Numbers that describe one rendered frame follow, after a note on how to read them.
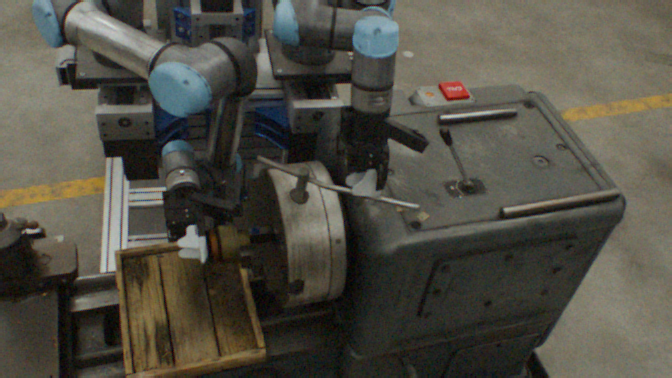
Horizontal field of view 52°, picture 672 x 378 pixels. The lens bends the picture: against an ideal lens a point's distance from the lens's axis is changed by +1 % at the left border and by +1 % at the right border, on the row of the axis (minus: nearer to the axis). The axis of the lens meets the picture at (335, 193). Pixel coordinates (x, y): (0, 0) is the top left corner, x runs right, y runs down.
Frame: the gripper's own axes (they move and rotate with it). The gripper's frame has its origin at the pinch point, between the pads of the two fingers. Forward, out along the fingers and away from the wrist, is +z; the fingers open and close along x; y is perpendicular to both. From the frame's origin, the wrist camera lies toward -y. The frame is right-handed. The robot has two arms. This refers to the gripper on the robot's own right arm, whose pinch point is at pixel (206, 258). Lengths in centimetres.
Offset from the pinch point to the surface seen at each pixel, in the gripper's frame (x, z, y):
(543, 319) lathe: -22, 17, -81
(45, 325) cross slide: -11.2, 2.7, 33.6
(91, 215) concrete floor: -108, -118, 34
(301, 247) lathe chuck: 9.8, 8.5, -18.1
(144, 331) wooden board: -19.8, 2.5, 14.5
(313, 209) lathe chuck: 14.1, 2.6, -21.7
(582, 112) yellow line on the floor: -108, -153, -227
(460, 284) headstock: 0, 17, -52
